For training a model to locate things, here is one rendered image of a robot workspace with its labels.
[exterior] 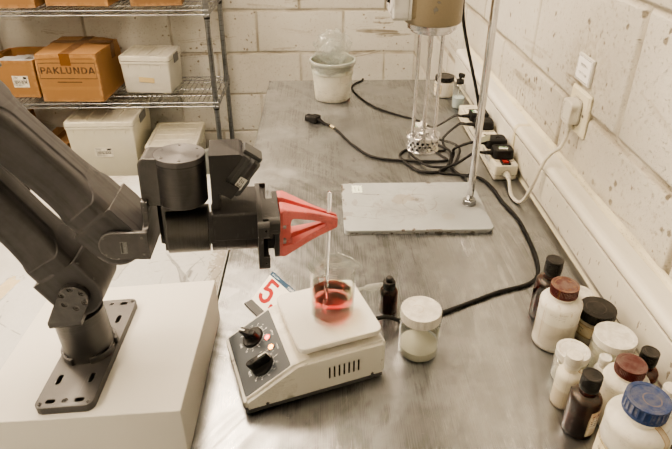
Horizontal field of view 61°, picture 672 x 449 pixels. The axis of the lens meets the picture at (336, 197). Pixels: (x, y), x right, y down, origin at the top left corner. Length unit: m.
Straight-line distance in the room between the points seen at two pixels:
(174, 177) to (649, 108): 0.71
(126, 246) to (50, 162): 0.12
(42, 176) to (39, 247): 0.09
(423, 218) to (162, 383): 0.64
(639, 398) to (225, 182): 0.51
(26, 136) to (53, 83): 2.39
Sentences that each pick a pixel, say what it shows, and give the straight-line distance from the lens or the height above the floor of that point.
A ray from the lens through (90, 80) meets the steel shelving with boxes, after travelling 2.99.
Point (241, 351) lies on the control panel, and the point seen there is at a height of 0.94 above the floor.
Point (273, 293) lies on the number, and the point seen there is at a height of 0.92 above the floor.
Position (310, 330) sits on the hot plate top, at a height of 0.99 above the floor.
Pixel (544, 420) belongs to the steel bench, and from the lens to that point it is 0.85.
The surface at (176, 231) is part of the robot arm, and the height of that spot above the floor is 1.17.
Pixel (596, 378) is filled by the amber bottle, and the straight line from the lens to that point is 0.79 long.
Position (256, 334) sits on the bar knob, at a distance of 0.83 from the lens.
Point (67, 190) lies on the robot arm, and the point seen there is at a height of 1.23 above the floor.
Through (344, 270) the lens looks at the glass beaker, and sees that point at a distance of 0.81.
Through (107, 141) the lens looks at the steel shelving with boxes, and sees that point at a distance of 3.11.
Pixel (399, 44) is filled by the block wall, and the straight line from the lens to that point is 3.21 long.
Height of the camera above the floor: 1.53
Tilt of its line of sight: 30 degrees down
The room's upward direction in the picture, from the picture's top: straight up
